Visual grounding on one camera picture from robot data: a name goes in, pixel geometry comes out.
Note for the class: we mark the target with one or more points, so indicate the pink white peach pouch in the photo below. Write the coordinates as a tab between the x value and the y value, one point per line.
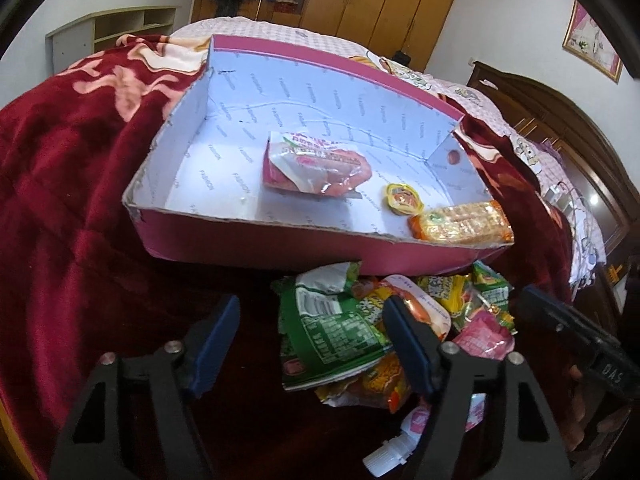
397	450

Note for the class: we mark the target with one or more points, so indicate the right hand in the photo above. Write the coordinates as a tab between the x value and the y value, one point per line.
580	412

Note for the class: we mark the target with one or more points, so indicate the red floral blanket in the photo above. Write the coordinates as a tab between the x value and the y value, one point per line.
76	281

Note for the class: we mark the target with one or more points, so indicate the framed wall picture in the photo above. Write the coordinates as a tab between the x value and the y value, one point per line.
585	39

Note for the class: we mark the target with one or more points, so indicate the wooden headboard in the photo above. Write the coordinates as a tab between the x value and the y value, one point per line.
543	114

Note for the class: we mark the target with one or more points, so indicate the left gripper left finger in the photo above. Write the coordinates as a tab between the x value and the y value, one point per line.
209	343

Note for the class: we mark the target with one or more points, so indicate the orange noodle snack packet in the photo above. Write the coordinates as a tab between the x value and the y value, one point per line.
482	224

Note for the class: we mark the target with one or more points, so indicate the grey low shelf unit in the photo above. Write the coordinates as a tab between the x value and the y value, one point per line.
98	31

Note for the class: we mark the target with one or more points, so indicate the white cardboard box pink rim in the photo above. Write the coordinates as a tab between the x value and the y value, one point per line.
199	196

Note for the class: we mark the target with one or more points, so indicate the orange jelly cup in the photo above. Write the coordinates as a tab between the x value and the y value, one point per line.
403	199

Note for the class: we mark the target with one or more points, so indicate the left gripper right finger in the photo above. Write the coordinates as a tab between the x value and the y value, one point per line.
415	344

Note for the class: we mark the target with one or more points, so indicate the orange yellow snack packet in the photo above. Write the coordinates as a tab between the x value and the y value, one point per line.
384	385

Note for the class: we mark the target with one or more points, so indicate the yellow candy packet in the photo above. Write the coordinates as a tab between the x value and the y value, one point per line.
452	292

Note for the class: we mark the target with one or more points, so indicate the pink small snack packet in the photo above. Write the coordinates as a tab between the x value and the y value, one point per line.
484	337

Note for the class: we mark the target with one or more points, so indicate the wooden wardrobe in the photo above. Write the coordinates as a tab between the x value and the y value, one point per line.
406	30

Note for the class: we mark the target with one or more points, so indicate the yellow green snack packet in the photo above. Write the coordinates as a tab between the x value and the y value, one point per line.
495	291

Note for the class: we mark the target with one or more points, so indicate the red spouted pouch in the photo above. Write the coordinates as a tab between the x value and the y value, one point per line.
296	162

